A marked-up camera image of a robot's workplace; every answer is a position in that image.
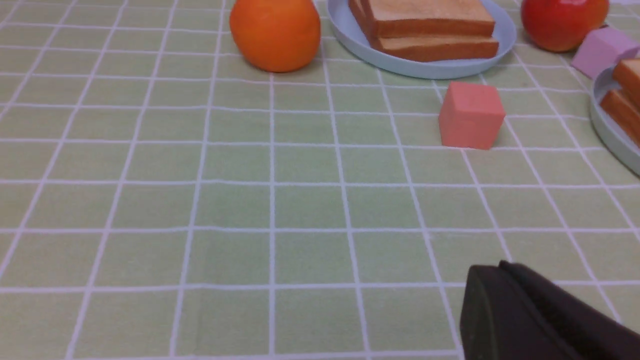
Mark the orange fruit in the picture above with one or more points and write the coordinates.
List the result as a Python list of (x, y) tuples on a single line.
[(276, 36)]

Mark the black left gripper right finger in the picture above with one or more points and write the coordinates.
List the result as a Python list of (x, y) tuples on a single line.
[(586, 331)]

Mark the lilac cube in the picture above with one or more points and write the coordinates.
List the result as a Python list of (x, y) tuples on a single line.
[(603, 48)]

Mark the light blue bread plate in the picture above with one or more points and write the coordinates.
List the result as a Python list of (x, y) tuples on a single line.
[(349, 34)]

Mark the salmon pink cube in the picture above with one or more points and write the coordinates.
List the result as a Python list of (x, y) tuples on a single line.
[(471, 116)]

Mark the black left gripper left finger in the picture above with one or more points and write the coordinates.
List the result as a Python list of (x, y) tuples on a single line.
[(499, 322)]

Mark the red apple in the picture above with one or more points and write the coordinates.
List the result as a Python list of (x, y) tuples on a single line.
[(561, 26)]

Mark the teal empty plate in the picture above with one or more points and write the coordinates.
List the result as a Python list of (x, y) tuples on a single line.
[(611, 134)]

